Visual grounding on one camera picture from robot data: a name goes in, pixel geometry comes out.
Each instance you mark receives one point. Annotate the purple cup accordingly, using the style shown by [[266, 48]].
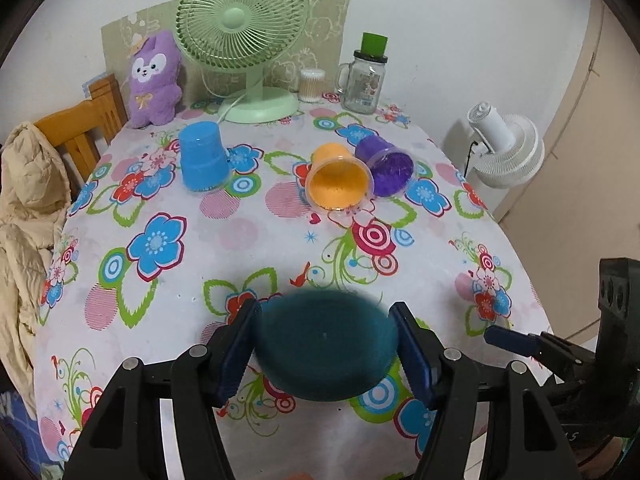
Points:
[[386, 165]]

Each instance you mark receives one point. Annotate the beige patterned board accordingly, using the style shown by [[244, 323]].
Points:
[[320, 25]]

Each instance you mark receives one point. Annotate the wooden chair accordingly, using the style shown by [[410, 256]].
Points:
[[80, 125]]

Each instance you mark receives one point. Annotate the blue cup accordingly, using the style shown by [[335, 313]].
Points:
[[202, 157]]

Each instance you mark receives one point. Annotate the white floor fan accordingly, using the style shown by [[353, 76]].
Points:
[[505, 145]]

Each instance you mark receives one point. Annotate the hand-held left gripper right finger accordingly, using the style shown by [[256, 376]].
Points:
[[415, 355]]

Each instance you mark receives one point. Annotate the beige padded jacket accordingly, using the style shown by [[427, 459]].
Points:
[[27, 240]]

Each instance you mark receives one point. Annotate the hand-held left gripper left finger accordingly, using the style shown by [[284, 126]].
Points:
[[236, 355]]

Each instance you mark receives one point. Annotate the green desk fan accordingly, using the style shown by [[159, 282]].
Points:
[[242, 35]]

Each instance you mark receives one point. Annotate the cotton swab container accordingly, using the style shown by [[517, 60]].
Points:
[[312, 85]]

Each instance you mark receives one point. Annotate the purple plush toy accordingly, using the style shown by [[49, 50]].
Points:
[[151, 80]]

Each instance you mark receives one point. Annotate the dark teal cup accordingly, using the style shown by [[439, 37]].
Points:
[[324, 344]]

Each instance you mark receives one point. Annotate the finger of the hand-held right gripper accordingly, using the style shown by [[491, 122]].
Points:
[[515, 342]]

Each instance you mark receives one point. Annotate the orange cup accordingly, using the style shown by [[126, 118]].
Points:
[[336, 180]]

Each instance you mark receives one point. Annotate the floral tablecloth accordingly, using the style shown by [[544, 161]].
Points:
[[280, 260]]

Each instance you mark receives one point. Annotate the glass mug jar green lid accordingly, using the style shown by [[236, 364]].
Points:
[[364, 80]]

